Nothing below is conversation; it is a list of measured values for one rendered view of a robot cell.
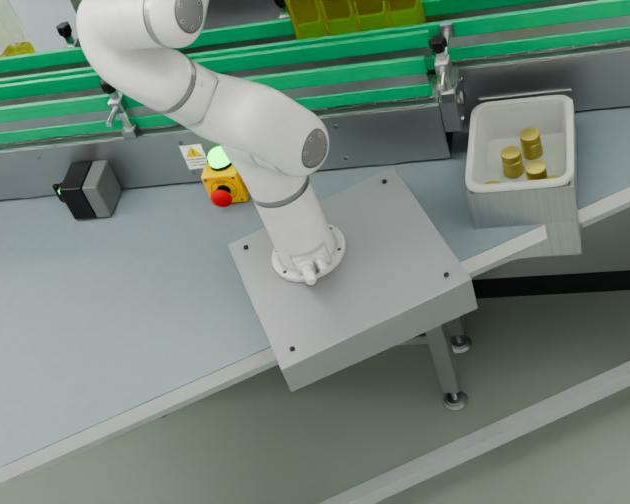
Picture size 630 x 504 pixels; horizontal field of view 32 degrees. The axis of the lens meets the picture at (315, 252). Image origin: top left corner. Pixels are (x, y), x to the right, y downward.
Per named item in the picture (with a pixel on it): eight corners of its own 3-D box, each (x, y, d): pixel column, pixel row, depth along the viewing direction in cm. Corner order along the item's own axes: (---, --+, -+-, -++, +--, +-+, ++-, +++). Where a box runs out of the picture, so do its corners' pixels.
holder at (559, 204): (576, 114, 197) (572, 79, 191) (577, 221, 178) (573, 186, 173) (481, 123, 201) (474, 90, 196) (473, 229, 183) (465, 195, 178)
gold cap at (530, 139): (543, 159, 187) (540, 139, 184) (522, 161, 188) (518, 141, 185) (543, 145, 190) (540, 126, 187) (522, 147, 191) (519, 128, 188)
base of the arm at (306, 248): (360, 274, 173) (333, 205, 163) (287, 305, 174) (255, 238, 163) (334, 216, 185) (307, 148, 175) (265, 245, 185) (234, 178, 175)
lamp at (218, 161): (235, 153, 202) (231, 141, 200) (230, 170, 199) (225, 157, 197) (213, 156, 203) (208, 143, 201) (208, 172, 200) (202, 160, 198)
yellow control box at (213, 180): (255, 178, 207) (243, 148, 202) (247, 205, 202) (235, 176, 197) (220, 181, 209) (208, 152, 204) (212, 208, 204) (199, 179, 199)
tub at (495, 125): (577, 130, 193) (572, 91, 187) (578, 220, 177) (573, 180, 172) (478, 140, 198) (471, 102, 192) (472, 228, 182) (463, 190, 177)
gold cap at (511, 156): (524, 177, 185) (521, 157, 183) (503, 179, 186) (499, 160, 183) (524, 163, 188) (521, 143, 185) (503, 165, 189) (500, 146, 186)
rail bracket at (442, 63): (462, 59, 194) (450, -1, 185) (456, 120, 183) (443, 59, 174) (445, 61, 195) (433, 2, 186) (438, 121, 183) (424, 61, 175)
